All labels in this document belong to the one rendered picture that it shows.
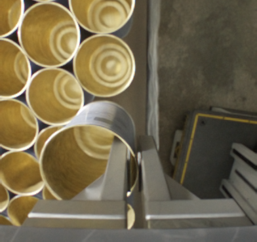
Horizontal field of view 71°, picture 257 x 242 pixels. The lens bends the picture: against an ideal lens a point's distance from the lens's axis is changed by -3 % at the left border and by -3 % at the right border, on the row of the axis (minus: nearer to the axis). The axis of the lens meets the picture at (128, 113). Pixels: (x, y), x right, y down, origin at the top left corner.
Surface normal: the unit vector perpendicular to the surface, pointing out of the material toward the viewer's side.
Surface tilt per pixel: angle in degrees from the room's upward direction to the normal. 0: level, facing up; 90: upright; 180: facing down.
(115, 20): 2
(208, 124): 0
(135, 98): 2
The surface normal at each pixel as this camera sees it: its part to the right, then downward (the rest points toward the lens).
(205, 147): -0.01, 0.22
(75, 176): 0.61, -0.77
